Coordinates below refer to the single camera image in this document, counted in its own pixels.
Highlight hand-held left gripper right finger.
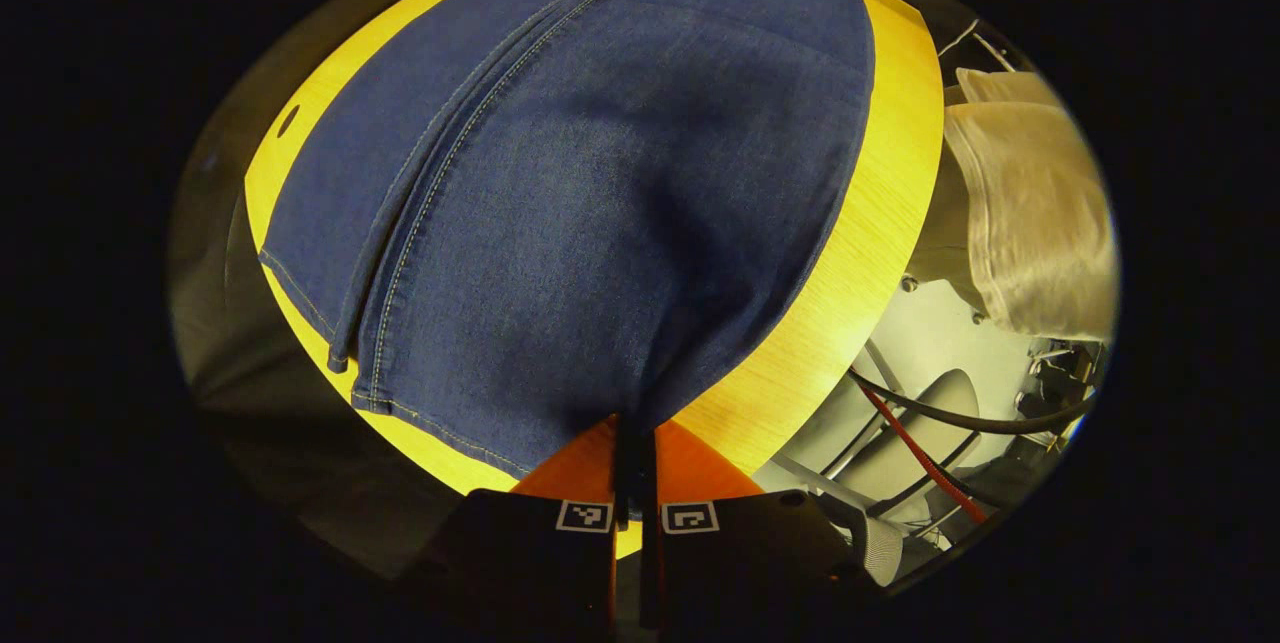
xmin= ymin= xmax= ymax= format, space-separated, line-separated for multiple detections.
xmin=640 ymin=423 xmax=871 ymax=630

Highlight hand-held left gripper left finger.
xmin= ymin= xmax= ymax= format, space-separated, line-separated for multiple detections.
xmin=400 ymin=413 xmax=628 ymax=629

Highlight blue denim jeans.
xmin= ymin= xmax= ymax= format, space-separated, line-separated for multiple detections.
xmin=258 ymin=0 xmax=878 ymax=482

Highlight white chair base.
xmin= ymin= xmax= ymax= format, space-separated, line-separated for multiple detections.
xmin=755 ymin=343 xmax=1001 ymax=589

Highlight black backdrop cloth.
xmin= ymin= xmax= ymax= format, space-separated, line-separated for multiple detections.
xmin=168 ymin=153 xmax=471 ymax=574

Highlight beige cloth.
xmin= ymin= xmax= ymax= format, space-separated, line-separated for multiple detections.
xmin=915 ymin=68 xmax=1119 ymax=344

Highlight red cable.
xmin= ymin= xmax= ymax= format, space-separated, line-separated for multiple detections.
xmin=858 ymin=381 xmax=989 ymax=524

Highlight black cable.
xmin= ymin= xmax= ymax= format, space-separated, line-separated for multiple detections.
xmin=848 ymin=368 xmax=1096 ymax=436

